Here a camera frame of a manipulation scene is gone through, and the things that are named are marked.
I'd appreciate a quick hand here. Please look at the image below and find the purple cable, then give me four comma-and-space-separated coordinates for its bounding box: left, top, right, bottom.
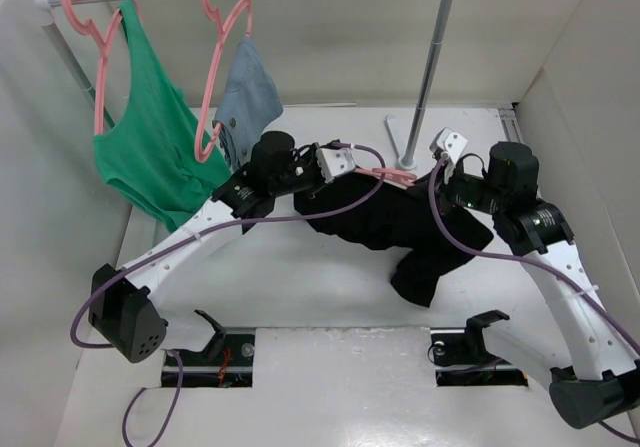
428, 151, 640, 443
69, 140, 387, 444

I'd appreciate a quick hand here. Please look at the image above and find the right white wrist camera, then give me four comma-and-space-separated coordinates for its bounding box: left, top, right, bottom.
430, 127, 468, 184

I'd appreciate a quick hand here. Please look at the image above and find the blue denim garment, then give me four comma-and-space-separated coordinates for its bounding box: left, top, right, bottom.
212, 38, 283, 172

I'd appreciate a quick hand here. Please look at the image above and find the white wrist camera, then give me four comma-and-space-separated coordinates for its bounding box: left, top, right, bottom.
430, 127, 468, 184
315, 145, 356, 184

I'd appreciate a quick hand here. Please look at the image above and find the pink hanger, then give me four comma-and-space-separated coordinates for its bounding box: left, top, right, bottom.
194, 0, 253, 163
61, 0, 123, 136
355, 167, 417, 188

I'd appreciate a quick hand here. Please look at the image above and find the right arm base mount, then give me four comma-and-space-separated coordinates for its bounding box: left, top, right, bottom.
427, 328, 529, 388

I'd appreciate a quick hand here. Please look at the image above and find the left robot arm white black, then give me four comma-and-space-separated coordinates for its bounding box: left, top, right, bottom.
89, 131, 328, 364

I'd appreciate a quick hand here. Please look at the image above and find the green tank top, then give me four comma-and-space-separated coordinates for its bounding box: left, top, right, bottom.
94, 0, 231, 232

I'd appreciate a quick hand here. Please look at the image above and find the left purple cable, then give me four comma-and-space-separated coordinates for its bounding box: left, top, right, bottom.
69, 140, 387, 444

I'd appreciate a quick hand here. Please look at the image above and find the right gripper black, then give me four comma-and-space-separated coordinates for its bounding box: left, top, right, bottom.
410, 155, 509, 215

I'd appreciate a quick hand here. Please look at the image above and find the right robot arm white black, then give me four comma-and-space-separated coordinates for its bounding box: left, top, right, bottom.
428, 134, 639, 429

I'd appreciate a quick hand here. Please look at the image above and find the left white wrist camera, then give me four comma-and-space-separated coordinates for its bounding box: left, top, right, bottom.
315, 145, 356, 184

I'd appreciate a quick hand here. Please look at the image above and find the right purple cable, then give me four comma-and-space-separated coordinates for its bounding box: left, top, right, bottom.
428, 151, 640, 443

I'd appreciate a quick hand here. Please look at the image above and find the black t shirt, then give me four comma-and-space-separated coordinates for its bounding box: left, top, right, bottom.
294, 173, 494, 308

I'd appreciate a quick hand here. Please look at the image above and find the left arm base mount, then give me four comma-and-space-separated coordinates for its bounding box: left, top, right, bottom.
160, 310, 256, 389

